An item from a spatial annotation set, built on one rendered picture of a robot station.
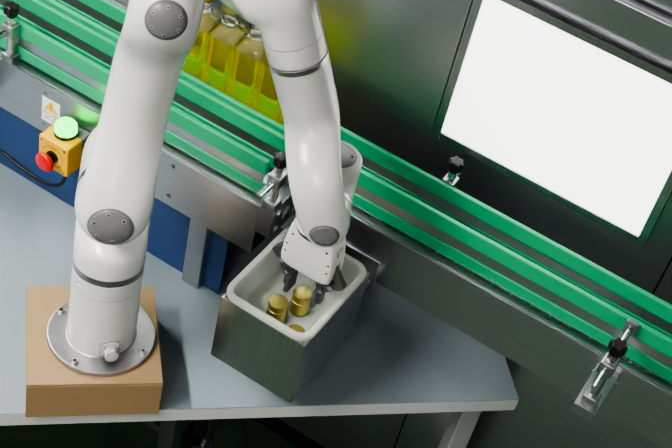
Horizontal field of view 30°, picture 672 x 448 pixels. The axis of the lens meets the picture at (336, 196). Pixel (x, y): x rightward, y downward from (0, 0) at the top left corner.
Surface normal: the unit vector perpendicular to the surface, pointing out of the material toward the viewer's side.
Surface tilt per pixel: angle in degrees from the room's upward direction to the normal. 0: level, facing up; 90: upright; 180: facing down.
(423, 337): 0
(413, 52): 90
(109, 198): 61
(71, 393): 90
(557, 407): 90
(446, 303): 90
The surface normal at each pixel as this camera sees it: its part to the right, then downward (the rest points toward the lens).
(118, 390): 0.17, 0.70
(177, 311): 0.18, -0.72
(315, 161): -0.14, -0.04
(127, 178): 0.29, 0.28
